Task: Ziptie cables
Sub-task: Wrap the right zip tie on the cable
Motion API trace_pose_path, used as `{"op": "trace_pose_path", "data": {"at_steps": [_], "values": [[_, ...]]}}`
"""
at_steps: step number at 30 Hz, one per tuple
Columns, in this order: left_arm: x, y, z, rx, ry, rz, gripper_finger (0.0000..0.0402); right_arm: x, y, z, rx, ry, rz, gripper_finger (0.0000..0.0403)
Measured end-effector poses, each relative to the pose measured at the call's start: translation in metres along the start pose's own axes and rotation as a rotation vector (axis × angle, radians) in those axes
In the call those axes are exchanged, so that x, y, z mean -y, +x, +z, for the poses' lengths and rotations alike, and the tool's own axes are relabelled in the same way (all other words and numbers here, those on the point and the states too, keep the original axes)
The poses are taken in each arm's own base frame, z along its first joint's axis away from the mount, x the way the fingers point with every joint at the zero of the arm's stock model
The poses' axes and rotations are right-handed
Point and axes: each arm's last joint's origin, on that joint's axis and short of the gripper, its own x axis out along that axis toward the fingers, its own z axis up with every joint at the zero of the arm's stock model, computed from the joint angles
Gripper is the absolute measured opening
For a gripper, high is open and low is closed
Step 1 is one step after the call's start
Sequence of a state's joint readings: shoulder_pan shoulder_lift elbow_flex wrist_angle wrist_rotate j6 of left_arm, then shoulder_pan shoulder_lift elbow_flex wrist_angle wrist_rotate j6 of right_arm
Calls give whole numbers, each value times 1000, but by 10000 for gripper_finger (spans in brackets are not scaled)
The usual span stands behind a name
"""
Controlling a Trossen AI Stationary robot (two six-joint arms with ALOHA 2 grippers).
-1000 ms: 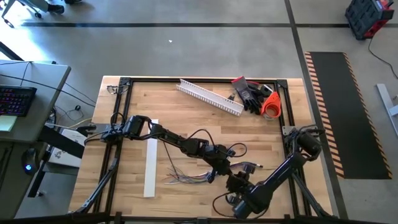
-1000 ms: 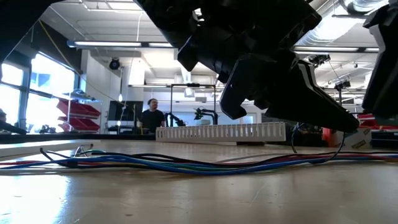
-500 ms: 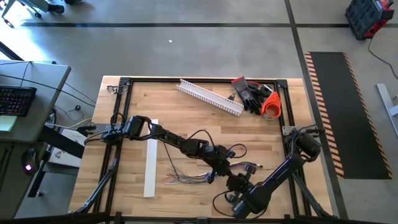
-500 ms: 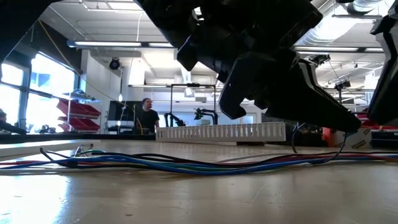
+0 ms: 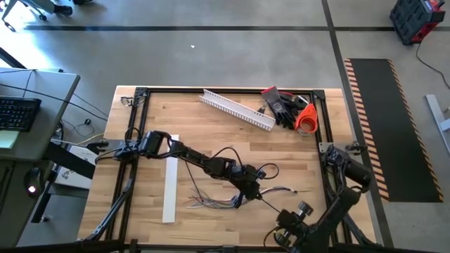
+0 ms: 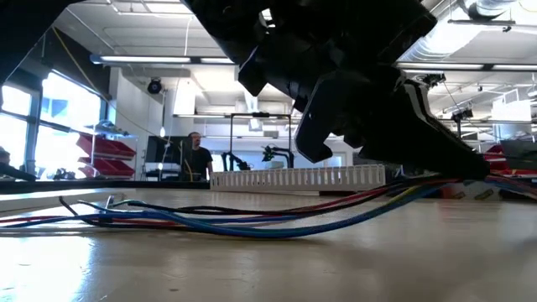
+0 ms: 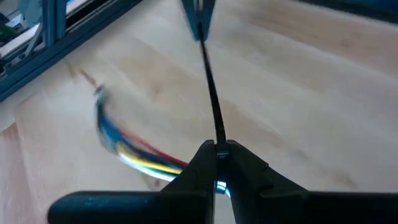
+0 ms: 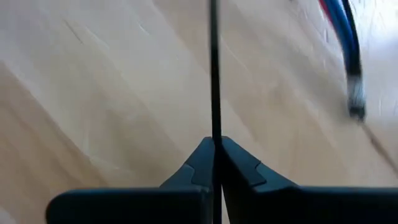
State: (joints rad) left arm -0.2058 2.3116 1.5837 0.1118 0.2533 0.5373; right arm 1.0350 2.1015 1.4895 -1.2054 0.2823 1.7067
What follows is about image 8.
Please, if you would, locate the blue cable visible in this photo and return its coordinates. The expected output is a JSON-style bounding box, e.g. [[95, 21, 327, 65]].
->
[[323, 0, 367, 123]]

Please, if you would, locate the bundle of coloured wires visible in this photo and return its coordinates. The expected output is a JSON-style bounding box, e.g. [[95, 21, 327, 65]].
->
[[317, 0, 333, 26]]

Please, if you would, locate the black zip tie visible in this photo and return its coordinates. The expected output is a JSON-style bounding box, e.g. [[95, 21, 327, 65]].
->
[[208, 0, 223, 224]]

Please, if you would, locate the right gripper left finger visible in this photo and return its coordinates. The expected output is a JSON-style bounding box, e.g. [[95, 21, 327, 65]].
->
[[45, 136, 216, 224]]

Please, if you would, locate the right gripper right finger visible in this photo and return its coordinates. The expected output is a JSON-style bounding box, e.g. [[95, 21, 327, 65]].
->
[[221, 136, 398, 224]]

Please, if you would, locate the black cable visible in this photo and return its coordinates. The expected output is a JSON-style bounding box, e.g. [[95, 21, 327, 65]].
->
[[341, 0, 364, 78]]

